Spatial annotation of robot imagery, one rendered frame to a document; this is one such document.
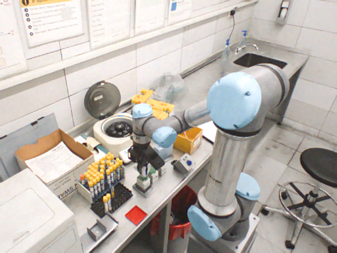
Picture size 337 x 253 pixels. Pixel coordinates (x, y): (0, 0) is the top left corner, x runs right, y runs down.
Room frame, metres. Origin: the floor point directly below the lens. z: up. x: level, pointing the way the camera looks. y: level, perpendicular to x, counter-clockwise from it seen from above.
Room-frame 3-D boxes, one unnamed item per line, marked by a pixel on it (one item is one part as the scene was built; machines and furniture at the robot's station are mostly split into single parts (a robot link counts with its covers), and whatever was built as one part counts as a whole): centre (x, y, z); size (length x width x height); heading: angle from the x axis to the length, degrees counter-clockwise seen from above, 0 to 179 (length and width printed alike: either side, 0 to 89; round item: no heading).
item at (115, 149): (1.12, 0.15, 0.94); 0.30 x 0.24 x 0.12; 40
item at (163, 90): (1.63, -0.08, 0.97); 0.26 x 0.17 x 0.19; 153
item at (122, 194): (0.74, 0.16, 0.93); 0.17 x 0.09 x 0.11; 140
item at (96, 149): (1.01, 0.29, 0.92); 0.24 x 0.12 x 0.10; 49
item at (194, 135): (1.13, -0.21, 0.93); 0.13 x 0.13 x 0.10; 54
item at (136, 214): (0.67, 0.05, 0.88); 0.07 x 0.07 x 0.01; 49
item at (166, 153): (1.01, -0.08, 0.92); 0.10 x 0.07 x 0.10; 131
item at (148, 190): (0.81, 0.02, 0.89); 0.09 x 0.05 x 0.04; 50
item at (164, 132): (0.75, -0.05, 1.27); 0.11 x 0.11 x 0.08; 39
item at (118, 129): (1.13, 0.16, 0.97); 0.15 x 0.15 x 0.07
